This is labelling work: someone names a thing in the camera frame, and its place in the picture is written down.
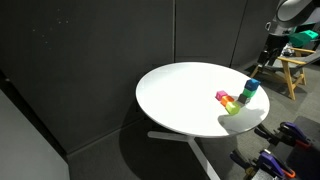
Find wooden chair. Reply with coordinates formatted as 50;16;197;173
249;46;317;101

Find blue clamps on stand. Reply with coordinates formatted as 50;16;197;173
266;114;320;180

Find green toy block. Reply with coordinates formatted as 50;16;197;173
242;87;257;99

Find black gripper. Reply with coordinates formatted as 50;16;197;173
257;32;291;66

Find magenta toy block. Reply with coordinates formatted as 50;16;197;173
215;90;229;102

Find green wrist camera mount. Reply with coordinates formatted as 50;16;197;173
288;29;319;48

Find orange toy block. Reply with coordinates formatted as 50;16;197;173
220;95;236;108

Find blue toy block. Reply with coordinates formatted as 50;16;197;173
244;78;262;92

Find purple orange bar clamp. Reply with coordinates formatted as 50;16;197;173
279;121;313;149
257;148;297;180

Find lime toy block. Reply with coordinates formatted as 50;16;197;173
225;101;241;116

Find white table base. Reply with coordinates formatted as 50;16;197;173
147;130;222;180

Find grey toy block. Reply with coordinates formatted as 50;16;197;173
237;93;251;105

